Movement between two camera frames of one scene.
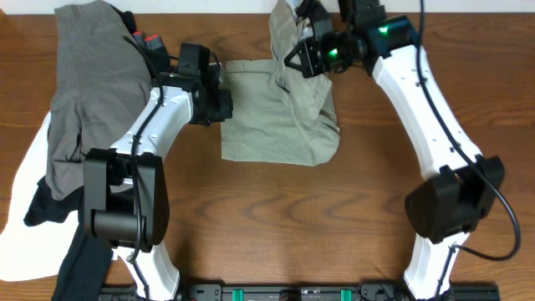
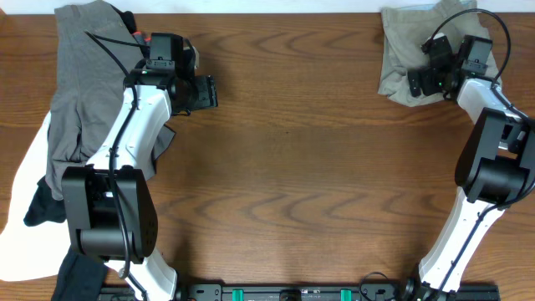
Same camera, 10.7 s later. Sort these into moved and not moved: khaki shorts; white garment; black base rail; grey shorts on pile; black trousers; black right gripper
Moved: khaki shorts; black right gripper
Not moved: black base rail; grey shorts on pile; black trousers; white garment
